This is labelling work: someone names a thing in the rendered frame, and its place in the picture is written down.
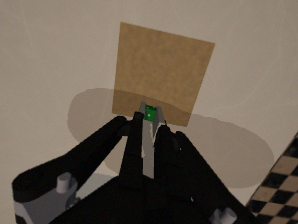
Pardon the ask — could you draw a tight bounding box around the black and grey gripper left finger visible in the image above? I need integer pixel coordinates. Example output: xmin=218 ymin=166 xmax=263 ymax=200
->
xmin=12 ymin=101 xmax=146 ymax=224

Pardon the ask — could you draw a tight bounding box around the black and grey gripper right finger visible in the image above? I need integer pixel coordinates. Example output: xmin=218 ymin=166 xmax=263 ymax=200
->
xmin=152 ymin=106 xmax=263 ymax=224

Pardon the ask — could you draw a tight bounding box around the green die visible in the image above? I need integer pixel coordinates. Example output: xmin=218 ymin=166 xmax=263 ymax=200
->
xmin=144 ymin=105 xmax=157 ymax=122

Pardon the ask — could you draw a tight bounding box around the tan square mat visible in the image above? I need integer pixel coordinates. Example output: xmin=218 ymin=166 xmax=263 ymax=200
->
xmin=112 ymin=22 xmax=216 ymax=127

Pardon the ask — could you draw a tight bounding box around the beige die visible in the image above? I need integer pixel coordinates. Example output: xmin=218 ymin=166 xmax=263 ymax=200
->
xmin=69 ymin=197 xmax=81 ymax=208

